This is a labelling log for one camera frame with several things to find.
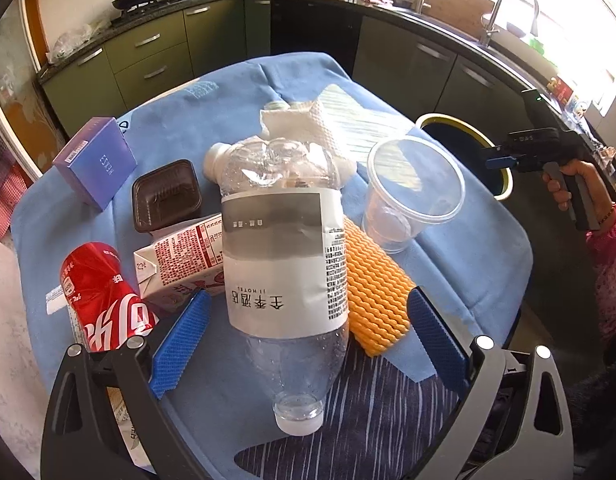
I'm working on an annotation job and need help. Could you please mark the red cola can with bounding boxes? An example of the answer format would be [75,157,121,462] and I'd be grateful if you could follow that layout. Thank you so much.
[59,242,158,352]

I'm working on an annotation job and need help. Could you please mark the white red milk carton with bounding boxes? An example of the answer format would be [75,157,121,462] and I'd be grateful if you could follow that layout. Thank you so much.
[133,214,224,312]

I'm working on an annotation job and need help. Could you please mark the orange foam net sleeve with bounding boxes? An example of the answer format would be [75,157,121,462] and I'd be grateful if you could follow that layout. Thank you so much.
[344,217,415,358]

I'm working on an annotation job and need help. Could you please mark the clear plastic cup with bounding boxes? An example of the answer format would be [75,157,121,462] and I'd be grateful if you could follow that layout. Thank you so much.
[362,136,465,254]

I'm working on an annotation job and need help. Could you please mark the clear plastic water bottle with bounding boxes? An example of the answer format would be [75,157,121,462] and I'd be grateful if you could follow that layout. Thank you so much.
[204,136,349,437]

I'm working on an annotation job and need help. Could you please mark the white paper tissue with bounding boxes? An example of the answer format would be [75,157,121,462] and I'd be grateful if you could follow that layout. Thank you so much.
[260,102,352,159]

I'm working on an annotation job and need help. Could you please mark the yellow rimmed trash bin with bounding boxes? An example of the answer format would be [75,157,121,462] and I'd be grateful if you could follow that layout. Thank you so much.
[415,113,513,202]

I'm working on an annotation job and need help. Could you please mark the green kitchen cabinets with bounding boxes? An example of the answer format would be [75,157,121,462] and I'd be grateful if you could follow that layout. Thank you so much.
[38,0,532,140]

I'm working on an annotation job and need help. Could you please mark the right hand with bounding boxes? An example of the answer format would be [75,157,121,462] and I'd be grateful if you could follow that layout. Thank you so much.
[543,159,616,234]

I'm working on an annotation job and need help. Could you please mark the pink right sleeve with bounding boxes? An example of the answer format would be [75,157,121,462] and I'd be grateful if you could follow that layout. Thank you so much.
[586,204,616,346]

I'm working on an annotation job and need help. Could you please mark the chrome sink faucet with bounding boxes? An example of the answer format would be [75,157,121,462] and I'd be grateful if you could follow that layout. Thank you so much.
[479,0,540,49]

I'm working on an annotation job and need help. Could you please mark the wooden cutting board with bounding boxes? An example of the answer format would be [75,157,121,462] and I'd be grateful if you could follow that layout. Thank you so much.
[413,0,494,39]

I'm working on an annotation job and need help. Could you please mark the dark brown plastic tray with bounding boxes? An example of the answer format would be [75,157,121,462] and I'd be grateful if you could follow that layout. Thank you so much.
[132,159,203,233]

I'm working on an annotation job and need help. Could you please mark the purple cardboard box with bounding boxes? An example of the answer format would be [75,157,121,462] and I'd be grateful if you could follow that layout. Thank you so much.
[53,117,136,211]

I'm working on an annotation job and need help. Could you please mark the red checkered apron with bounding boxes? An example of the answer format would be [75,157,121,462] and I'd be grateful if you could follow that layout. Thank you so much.
[0,136,32,240]

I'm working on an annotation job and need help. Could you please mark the crumpled clear plastic bag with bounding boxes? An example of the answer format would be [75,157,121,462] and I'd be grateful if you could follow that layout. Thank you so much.
[47,18,110,64]

